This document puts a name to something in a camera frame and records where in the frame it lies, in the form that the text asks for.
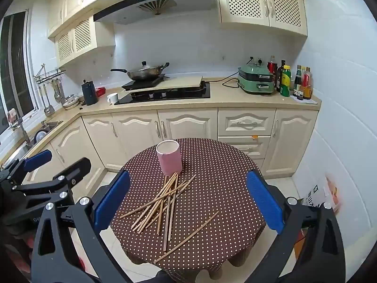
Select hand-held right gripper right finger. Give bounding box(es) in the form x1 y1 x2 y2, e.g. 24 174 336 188
246 169 346 283

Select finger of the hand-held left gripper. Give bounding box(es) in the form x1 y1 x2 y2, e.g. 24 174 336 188
12 157 92 210
0 150 53 183

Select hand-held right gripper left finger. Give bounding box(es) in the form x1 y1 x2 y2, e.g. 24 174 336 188
31 169 131 283

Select pile of wooden chopsticks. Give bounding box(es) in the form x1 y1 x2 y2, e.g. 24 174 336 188
120 172 197 252

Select pink chopstick holder cup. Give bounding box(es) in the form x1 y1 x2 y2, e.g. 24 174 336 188
156 140 182 175

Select single wooden chopstick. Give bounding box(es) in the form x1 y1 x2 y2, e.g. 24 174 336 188
154 211 220 264

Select steel faucet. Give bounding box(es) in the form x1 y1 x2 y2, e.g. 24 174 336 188
6 109 31 146

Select steel sink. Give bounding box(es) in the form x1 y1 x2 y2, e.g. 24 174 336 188
34 120 64 142

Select metal ladle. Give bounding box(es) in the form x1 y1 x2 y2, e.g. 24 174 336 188
43 83 54 116

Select brown polka dot tablecloth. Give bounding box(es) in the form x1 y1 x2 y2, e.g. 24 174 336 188
110 137 267 283

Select white printed rice box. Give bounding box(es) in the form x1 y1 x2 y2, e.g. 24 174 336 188
302 176 340 213

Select white bowl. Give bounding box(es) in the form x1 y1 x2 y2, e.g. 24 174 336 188
63 94 80 109

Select metal spatula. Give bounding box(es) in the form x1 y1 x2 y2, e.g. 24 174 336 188
53 79 65 104

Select black box-shaped appliance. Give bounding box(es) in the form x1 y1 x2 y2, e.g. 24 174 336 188
82 80 98 106

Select window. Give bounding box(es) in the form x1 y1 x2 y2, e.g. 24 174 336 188
0 10 37 136

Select black induction cooker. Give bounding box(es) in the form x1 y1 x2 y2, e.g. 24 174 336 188
121 75 171 90

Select cream base cabinets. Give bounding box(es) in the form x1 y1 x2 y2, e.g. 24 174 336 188
0 81 321 189

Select white paper sheet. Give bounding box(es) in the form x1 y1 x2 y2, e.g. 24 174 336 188
290 94 319 105

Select green electric cooking pot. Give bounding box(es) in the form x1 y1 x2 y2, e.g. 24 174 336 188
237 62 275 95

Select steel wok with lid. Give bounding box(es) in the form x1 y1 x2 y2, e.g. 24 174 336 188
110 61 170 81

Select black gas stove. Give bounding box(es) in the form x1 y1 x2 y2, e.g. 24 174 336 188
114 82 211 105

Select row of condiment bottles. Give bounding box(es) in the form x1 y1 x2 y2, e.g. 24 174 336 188
267 55 314 101

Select beige board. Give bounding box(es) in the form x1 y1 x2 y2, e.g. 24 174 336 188
119 76 204 98

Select black steel range hood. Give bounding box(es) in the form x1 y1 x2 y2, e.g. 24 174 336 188
93 0 213 25

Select metal wall utensil rack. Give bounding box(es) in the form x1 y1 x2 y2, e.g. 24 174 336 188
33 63 67 84

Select cream lattice wall cabinet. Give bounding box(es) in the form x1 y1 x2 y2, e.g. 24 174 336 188
213 0 308 37
54 16 116 67

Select black power cable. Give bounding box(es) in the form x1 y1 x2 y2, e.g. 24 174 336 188
203 71 240 89

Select cream plain wall cabinet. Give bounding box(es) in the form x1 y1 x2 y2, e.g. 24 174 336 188
47 0 171 37

